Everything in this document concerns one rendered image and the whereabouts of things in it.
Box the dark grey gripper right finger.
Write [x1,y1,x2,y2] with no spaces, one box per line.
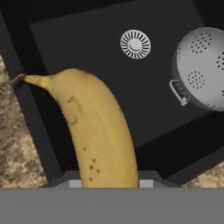
[137,171,181,189]

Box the grey metal colander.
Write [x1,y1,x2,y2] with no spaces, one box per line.
[169,26,224,112]

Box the yellow banana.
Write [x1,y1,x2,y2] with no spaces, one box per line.
[10,68,140,189]

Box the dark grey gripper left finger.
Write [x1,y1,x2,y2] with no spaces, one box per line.
[43,170,83,189]

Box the white round sink drain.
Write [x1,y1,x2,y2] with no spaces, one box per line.
[119,29,152,60]

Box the black sink basin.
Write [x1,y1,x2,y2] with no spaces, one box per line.
[0,0,224,186]

